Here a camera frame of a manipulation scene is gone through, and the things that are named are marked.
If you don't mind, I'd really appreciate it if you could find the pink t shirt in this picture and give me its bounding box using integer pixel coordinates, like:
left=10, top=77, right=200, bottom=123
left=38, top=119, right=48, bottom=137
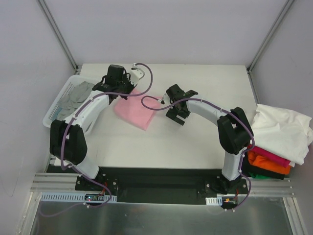
left=114, top=95, right=156, bottom=131

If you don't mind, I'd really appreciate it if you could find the white plastic laundry basket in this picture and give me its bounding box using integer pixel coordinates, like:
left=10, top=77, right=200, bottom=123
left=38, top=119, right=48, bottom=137
left=43, top=75, right=109, bottom=135

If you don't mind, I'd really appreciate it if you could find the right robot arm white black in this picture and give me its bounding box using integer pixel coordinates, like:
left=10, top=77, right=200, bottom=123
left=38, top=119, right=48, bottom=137
left=164, top=84, right=253, bottom=194

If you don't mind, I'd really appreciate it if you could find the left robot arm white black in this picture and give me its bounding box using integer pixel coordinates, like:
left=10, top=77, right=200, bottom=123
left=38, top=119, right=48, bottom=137
left=49, top=63, right=145, bottom=190

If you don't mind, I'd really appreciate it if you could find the grey t shirt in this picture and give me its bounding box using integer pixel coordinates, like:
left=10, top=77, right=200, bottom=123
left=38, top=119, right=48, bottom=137
left=56, top=81, right=94, bottom=120

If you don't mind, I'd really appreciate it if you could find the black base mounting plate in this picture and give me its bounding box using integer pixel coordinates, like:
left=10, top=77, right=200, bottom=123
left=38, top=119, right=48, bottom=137
left=74, top=164, right=254, bottom=204

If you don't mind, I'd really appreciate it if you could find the light blue t shirt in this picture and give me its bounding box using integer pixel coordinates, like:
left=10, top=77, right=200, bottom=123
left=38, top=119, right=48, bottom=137
left=55, top=107, right=62, bottom=115

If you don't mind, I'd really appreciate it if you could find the black t shirt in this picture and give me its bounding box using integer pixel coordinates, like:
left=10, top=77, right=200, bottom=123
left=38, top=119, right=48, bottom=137
left=242, top=158, right=285, bottom=180

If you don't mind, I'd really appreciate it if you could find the orange t shirt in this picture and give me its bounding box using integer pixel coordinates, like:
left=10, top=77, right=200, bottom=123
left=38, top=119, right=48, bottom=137
left=248, top=151, right=291, bottom=175

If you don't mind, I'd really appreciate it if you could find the magenta t shirt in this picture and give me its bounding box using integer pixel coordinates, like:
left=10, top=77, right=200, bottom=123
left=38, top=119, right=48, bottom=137
left=248, top=146, right=291, bottom=167

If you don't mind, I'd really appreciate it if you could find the green t shirt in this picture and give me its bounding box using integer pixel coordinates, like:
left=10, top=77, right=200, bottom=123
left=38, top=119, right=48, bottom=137
left=249, top=172, right=270, bottom=180

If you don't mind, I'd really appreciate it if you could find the white t shirt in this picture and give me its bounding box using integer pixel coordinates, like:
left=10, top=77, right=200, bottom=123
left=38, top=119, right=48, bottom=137
left=251, top=104, right=313, bottom=165

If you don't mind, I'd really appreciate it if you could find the right slotted cable duct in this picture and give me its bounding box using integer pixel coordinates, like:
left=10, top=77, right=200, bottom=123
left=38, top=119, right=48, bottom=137
left=205, top=196, right=223, bottom=206

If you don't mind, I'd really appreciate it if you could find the slotted cable duct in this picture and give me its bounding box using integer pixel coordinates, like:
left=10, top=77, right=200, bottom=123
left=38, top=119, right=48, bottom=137
left=205, top=196, right=223, bottom=206
left=41, top=192, right=117, bottom=204

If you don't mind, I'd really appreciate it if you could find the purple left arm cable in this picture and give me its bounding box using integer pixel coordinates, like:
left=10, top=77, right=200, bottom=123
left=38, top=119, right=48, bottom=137
left=39, top=63, right=154, bottom=217

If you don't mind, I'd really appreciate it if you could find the left aluminium frame post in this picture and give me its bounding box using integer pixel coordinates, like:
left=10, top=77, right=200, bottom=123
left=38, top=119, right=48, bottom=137
left=36, top=0, right=80, bottom=74

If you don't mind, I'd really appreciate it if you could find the aluminium frame post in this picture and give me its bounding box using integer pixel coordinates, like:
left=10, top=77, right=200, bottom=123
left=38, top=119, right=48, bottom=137
left=247, top=0, right=296, bottom=74
left=36, top=0, right=80, bottom=74

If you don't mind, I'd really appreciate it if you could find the aluminium front rail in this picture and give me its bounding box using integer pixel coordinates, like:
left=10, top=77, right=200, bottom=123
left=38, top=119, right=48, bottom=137
left=31, top=172, right=296, bottom=197

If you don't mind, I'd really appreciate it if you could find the left slotted cable duct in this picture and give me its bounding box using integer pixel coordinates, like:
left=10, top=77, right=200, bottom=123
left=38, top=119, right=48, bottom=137
left=41, top=192, right=117, bottom=204

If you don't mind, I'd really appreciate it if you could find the right aluminium frame post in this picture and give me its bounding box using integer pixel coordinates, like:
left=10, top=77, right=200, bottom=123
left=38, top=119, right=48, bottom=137
left=247, top=0, right=296, bottom=74

